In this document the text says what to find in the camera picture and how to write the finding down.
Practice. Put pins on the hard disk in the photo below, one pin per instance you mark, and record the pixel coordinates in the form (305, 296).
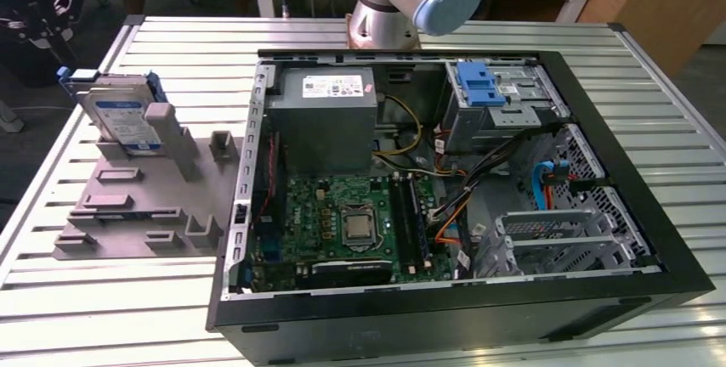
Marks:
(121, 116)

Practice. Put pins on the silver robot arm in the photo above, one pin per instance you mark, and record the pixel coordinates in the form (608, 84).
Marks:
(385, 1)

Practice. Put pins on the metal disk bay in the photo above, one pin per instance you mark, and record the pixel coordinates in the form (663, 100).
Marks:
(555, 235)

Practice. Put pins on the grey metal stand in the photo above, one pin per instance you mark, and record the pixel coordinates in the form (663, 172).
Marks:
(8, 116)

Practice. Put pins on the grey parts rack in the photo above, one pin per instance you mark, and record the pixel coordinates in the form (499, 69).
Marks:
(146, 197)

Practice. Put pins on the black case fan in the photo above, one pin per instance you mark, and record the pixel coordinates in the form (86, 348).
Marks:
(267, 180)

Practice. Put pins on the grey power supply unit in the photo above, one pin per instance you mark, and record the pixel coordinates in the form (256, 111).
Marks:
(323, 129)

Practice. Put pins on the green motherboard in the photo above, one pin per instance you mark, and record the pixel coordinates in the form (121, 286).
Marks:
(305, 214)

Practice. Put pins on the CPU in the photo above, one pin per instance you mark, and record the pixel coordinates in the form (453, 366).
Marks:
(359, 226)

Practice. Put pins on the CPU socket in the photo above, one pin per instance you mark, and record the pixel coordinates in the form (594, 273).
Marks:
(363, 244)

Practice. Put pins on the blue drive latch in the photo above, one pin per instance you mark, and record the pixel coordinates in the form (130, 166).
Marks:
(476, 82)

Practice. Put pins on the black graphics card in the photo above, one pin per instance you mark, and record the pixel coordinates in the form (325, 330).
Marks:
(351, 271)

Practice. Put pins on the RAM stick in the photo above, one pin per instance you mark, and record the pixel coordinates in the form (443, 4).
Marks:
(417, 222)

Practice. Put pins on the metal optical drive cage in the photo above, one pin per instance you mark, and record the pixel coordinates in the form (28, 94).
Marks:
(509, 120)

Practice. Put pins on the black PC case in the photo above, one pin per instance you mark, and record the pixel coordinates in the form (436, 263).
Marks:
(453, 320)

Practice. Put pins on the wooden cabinet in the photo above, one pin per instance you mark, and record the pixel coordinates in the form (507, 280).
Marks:
(668, 10)

